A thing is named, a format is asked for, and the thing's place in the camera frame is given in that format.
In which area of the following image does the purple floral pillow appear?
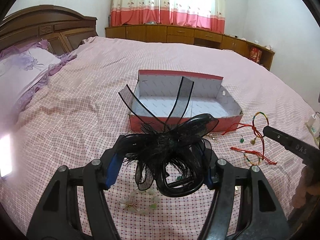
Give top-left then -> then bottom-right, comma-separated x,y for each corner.
1,40 -> 76,125

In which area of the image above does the brown wooden cabinet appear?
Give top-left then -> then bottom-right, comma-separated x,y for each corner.
105,24 -> 275,70

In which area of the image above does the red box on cabinet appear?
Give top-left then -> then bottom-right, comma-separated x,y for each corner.
249,47 -> 263,63

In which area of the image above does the pink checked bedsheet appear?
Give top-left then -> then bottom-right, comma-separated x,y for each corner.
1,37 -> 314,239

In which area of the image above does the pink and cream curtain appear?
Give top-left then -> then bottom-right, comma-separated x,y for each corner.
110,0 -> 225,34

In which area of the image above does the white power strip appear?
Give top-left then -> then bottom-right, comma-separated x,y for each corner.
305,112 -> 320,139

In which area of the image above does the black feather hair clip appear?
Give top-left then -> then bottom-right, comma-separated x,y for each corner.
119,86 -> 219,197

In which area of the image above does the brown wooden headboard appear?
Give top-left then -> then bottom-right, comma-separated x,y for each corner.
1,5 -> 97,55

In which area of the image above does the rainbow red cord bracelet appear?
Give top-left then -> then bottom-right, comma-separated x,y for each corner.
221,111 -> 270,145

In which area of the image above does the gold heart pendant earring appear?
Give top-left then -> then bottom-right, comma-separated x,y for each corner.
250,138 -> 256,145

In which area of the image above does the translucent flower hair clip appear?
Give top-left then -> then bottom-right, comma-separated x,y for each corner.
119,189 -> 160,215

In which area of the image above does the right hand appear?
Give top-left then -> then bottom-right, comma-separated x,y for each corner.
292,166 -> 319,209

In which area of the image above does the pink cardboard box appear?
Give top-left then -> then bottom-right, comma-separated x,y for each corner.
127,70 -> 243,132

